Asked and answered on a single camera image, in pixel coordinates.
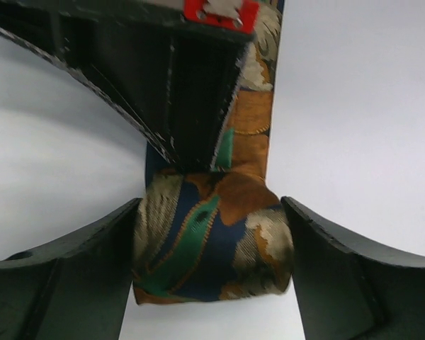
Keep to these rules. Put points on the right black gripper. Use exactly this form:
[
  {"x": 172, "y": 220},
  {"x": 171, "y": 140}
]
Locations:
[{"x": 170, "y": 68}]

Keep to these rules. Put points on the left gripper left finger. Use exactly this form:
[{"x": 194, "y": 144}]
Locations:
[{"x": 74, "y": 287}]

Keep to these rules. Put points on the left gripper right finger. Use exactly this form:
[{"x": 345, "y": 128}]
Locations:
[{"x": 351, "y": 287}]

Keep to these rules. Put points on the orange green patterned tie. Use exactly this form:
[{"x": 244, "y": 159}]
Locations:
[{"x": 220, "y": 235}]

